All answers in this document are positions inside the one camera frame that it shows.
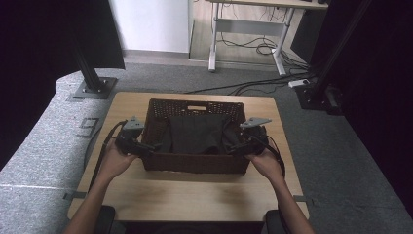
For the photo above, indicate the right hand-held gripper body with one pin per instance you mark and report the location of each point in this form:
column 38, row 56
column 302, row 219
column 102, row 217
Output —
column 255, row 139

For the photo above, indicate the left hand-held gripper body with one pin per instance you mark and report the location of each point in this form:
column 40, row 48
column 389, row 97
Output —
column 130, row 143

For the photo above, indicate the dark cloth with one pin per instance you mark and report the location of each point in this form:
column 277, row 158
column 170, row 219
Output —
column 196, row 135

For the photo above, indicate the brown woven basket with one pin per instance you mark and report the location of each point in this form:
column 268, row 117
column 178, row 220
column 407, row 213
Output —
column 195, row 164

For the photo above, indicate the person's left hand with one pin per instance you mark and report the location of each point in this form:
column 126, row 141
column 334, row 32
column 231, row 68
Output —
column 113, row 164

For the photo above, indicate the person's right hand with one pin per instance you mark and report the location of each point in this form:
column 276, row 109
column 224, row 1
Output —
column 268, row 164

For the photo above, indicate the white power strip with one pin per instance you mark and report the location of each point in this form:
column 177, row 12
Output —
column 298, row 83

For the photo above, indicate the black metal stand with plate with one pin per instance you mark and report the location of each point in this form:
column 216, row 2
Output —
column 89, row 74

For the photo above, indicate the black chair armrest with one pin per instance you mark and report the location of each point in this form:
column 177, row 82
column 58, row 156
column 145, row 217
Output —
column 276, row 222
column 105, row 221

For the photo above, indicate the black curtain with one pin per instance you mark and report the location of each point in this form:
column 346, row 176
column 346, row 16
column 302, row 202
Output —
column 383, row 81
column 39, row 65

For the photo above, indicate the white metal frame desk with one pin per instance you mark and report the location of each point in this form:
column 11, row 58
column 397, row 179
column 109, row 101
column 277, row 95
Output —
column 246, row 26

